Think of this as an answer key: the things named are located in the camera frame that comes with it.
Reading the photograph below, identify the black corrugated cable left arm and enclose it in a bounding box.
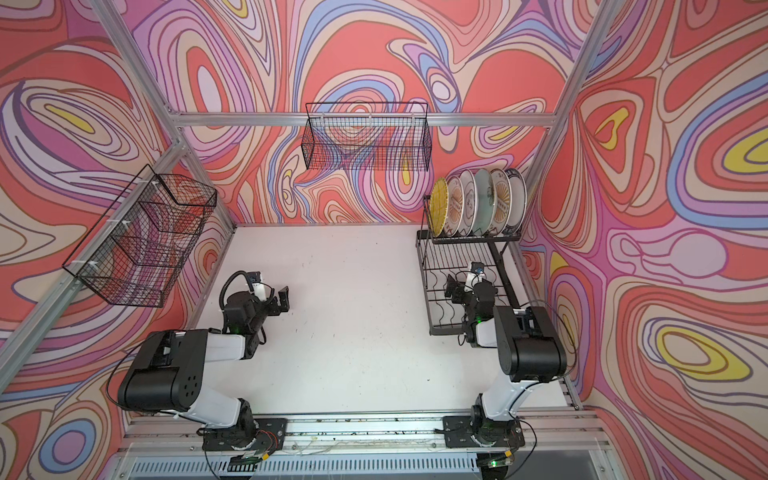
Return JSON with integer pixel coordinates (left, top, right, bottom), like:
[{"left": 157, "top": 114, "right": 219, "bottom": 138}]
[{"left": 218, "top": 270, "right": 253, "bottom": 307}]

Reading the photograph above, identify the green rim lettered plate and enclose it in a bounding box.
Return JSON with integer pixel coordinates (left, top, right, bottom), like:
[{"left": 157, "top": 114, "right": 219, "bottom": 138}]
[{"left": 505, "top": 168, "right": 528, "bottom": 235}]

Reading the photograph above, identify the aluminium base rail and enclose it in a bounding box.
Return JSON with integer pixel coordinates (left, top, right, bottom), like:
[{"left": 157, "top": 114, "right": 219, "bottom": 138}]
[{"left": 118, "top": 408, "right": 611, "bottom": 455}]

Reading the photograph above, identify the large orange sunburst plate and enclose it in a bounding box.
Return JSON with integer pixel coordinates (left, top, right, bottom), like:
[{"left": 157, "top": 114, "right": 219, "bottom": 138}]
[{"left": 488, "top": 169, "right": 511, "bottom": 235}]

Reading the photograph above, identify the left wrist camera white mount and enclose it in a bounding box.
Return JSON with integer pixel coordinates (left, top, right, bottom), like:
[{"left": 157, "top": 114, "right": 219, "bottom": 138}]
[{"left": 247, "top": 271, "right": 270, "bottom": 301}]

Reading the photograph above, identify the light blue flower plate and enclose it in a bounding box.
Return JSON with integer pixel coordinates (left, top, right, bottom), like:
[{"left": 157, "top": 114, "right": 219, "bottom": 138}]
[{"left": 472, "top": 169, "right": 495, "bottom": 236}]

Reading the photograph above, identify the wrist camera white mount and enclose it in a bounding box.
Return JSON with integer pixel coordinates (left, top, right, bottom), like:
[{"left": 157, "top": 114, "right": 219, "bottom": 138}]
[
  {"left": 465, "top": 262, "right": 486, "bottom": 287},
  {"left": 247, "top": 271, "right": 270, "bottom": 301}
]

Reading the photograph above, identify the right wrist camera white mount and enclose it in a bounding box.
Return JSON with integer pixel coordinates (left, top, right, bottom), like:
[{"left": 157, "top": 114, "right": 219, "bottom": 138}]
[{"left": 465, "top": 262, "right": 486, "bottom": 287}]

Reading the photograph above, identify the yellow green woven tray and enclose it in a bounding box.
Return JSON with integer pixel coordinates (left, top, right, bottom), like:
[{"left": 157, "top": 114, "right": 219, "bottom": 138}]
[{"left": 429, "top": 177, "right": 449, "bottom": 237}]

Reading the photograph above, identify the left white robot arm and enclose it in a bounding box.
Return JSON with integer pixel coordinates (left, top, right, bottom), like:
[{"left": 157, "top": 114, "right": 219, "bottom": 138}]
[{"left": 117, "top": 283, "right": 290, "bottom": 430}]

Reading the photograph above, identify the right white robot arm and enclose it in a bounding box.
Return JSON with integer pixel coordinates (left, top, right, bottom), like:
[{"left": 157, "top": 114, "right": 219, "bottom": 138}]
[{"left": 444, "top": 273, "right": 568, "bottom": 443}]

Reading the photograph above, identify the black wire basket left wall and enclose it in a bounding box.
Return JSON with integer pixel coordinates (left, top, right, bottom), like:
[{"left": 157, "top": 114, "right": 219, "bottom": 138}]
[{"left": 62, "top": 165, "right": 218, "bottom": 308}]

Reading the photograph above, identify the black two-tier dish rack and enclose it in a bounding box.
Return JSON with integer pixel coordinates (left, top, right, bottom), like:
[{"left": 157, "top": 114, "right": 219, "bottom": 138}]
[{"left": 415, "top": 195, "right": 521, "bottom": 336}]

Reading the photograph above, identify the black wire basket back wall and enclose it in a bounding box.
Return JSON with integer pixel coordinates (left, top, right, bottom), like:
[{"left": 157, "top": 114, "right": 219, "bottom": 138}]
[{"left": 301, "top": 100, "right": 432, "bottom": 171}]

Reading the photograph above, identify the white plate green quatrefoil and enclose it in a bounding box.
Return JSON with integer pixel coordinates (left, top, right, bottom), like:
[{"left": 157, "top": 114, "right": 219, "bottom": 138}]
[{"left": 459, "top": 170, "right": 478, "bottom": 237}]

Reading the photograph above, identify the small orange sunburst plate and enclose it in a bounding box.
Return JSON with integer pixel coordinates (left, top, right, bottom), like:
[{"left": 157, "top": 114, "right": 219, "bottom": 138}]
[{"left": 444, "top": 177, "right": 464, "bottom": 237}]

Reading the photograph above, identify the black wire basket wall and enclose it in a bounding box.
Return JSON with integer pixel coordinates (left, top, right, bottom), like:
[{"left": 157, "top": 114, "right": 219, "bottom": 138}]
[
  {"left": 301, "top": 100, "right": 432, "bottom": 171},
  {"left": 62, "top": 165, "right": 218, "bottom": 308}
]

